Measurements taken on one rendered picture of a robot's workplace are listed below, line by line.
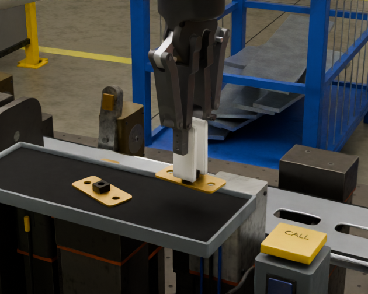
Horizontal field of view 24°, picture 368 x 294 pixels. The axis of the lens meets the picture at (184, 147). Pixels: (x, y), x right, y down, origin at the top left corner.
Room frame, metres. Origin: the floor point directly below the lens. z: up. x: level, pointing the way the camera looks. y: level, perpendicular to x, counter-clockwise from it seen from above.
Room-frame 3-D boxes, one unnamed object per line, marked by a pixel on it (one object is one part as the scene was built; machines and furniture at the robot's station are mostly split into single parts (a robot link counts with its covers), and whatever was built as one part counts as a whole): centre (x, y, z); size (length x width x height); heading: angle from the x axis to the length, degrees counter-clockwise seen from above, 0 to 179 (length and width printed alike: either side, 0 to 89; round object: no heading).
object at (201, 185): (0.93, -0.01, 1.20); 0.08 x 0.04 x 0.01; 54
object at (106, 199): (0.97, 0.10, 1.17); 0.08 x 0.04 x 0.01; 42
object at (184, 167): (0.92, 0.00, 1.24); 0.03 x 0.01 x 0.07; 54
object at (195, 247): (0.97, 0.10, 1.16); 0.37 x 0.14 x 0.02; 62
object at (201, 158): (0.94, -0.01, 1.24); 0.03 x 0.01 x 0.07; 54
